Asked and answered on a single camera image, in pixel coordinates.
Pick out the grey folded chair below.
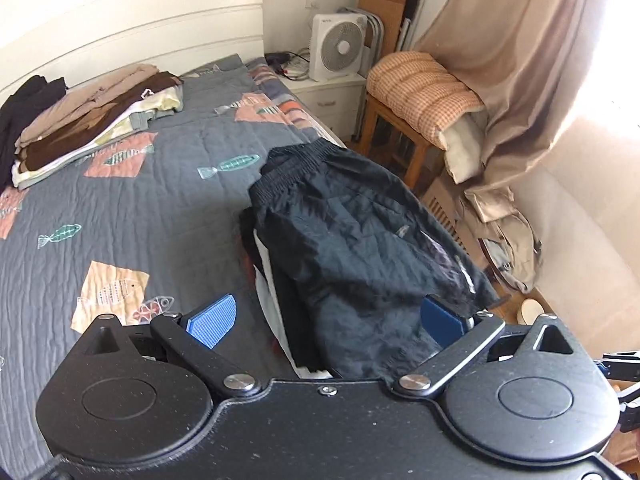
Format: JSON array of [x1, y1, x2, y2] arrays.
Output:
[[337, 6, 387, 143]]

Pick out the white nightstand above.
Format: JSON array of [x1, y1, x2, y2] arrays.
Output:
[[277, 72, 368, 143]]

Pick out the white pillow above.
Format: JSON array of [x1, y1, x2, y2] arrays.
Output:
[[442, 110, 491, 185]]

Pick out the power strip with cables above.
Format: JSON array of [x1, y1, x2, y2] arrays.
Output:
[[265, 50, 311, 81]]

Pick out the brown cardboard box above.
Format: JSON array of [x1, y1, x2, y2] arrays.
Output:
[[359, 0, 416, 58]]

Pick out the beige cloth heap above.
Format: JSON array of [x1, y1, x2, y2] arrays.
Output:
[[462, 185, 543, 295]]

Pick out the grey patterned quilt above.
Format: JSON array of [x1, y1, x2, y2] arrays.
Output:
[[0, 54, 361, 411]]

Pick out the white box fan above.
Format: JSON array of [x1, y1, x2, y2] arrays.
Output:
[[309, 12, 371, 82]]

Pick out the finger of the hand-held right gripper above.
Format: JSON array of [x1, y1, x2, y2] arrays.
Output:
[[593, 352, 640, 382], [616, 385, 640, 433]]

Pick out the black shorts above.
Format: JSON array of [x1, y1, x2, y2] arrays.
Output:
[[247, 139, 501, 381]]

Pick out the white cup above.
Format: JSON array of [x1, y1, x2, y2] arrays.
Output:
[[517, 298, 546, 325]]

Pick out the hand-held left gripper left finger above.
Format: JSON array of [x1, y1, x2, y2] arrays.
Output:
[[75, 292, 262, 397]]

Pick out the orange checked cushion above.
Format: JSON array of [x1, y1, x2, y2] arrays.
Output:
[[367, 51, 486, 151]]

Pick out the stack of brown folded clothes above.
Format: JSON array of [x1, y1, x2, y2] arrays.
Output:
[[11, 63, 185, 191]]

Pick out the wooden chair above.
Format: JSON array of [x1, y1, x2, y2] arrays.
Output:
[[357, 92, 446, 191]]

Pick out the wooden slatted board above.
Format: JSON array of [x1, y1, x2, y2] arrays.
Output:
[[422, 175, 486, 271]]

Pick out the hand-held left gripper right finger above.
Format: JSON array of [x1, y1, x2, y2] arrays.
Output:
[[392, 296, 578, 396]]

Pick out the stack of dark folded clothes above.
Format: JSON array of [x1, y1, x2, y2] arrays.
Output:
[[237, 205, 346, 381]]

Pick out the beige curtain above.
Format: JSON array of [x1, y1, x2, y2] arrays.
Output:
[[412, 0, 608, 226]]

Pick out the white headboard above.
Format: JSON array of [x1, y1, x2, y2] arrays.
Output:
[[0, 0, 265, 106]]

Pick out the black jacket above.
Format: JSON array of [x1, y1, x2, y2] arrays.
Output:
[[0, 75, 68, 188]]

